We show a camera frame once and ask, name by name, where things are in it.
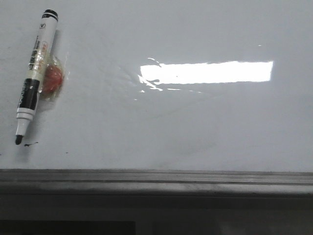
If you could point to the red round magnet with tape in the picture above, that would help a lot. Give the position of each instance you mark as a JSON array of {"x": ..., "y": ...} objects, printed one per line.
[{"x": 53, "y": 79}]

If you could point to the black and white whiteboard marker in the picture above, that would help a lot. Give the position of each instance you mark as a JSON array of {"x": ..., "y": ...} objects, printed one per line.
[{"x": 33, "y": 84}]

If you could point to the white whiteboard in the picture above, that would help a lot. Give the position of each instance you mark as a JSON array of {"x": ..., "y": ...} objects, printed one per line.
[{"x": 164, "y": 84}]

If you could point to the grey aluminium whiteboard frame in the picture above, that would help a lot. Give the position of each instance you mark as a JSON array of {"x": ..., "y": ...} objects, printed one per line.
[{"x": 154, "y": 182}]

